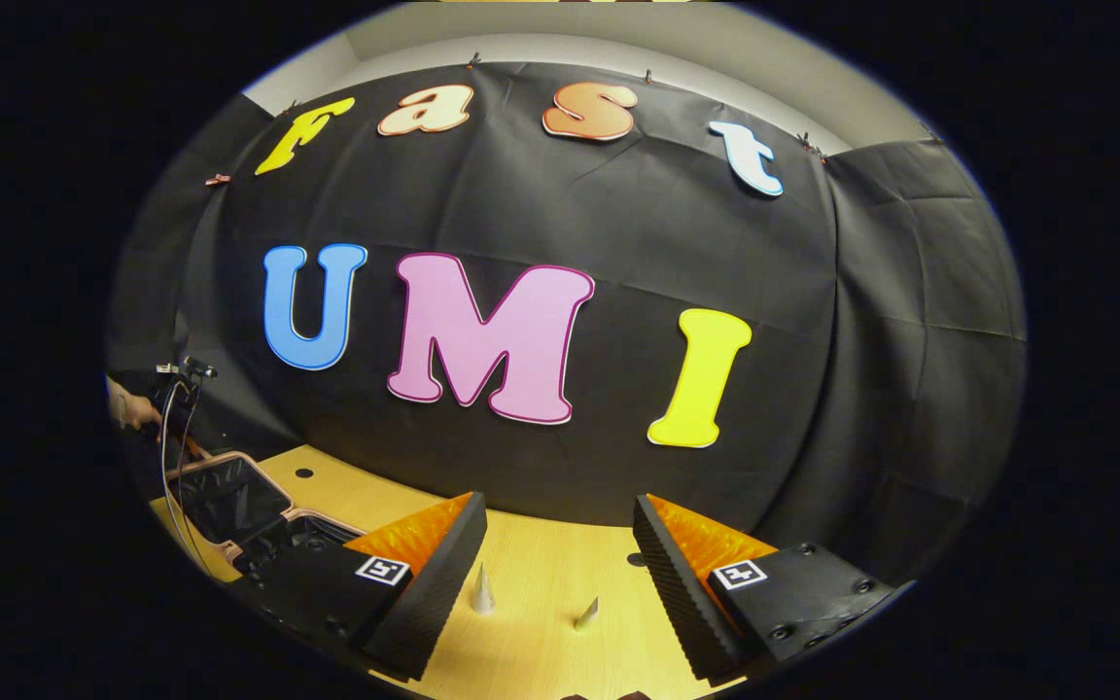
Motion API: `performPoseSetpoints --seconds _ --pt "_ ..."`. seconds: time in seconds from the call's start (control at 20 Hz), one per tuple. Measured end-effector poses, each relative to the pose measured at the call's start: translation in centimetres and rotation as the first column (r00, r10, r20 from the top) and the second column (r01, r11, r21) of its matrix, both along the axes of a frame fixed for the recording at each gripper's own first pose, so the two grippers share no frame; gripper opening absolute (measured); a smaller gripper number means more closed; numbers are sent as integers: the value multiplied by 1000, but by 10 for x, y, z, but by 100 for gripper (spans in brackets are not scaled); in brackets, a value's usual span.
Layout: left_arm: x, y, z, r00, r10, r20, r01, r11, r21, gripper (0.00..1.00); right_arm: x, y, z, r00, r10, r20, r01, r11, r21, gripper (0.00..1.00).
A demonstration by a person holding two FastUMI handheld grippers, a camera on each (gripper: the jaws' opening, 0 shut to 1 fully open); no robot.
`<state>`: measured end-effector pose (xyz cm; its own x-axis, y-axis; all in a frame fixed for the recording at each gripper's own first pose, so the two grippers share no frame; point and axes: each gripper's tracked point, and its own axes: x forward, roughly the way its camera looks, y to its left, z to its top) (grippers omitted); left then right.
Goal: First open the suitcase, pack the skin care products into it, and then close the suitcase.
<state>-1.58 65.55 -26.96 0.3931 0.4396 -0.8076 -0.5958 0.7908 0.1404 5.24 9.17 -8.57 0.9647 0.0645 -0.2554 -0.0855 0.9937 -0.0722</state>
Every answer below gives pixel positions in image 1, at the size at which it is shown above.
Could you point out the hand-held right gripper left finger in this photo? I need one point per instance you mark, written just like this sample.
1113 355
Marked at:
443 583

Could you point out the silver cosmetic tube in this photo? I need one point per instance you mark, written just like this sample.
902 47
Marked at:
482 593
587 613

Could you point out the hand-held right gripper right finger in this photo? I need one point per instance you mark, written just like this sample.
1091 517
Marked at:
677 583

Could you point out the pink suitcase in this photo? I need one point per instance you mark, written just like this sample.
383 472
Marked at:
229 501

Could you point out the black backdrop cloth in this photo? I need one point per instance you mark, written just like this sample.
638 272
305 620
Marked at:
618 243

